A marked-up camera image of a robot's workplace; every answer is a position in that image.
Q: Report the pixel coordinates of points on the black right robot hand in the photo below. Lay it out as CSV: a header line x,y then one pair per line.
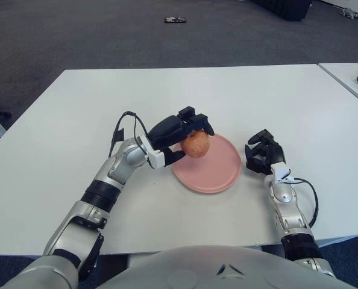
x,y
269,153

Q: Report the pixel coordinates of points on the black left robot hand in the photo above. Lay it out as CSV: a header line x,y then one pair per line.
x,y
167,129

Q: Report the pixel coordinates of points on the red-yellow apple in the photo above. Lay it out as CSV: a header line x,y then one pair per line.
x,y
195,144

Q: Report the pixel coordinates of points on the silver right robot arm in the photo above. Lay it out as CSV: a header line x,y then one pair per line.
x,y
287,207

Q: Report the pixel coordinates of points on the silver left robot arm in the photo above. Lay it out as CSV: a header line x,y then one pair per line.
x,y
118,168

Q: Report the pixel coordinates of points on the pink round plate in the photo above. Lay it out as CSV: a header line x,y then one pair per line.
x,y
215,171

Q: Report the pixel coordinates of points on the small dark flat floor object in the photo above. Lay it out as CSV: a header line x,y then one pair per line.
x,y
174,20

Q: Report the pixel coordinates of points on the grey robot torso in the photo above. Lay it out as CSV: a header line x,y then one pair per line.
x,y
227,271

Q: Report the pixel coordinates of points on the black cabinet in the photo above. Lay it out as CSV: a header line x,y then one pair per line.
x,y
283,9

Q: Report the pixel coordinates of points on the small grey quadruped robot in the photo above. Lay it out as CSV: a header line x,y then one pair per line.
x,y
349,12

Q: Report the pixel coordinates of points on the white table frame beam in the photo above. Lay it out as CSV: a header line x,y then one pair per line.
x,y
341,242

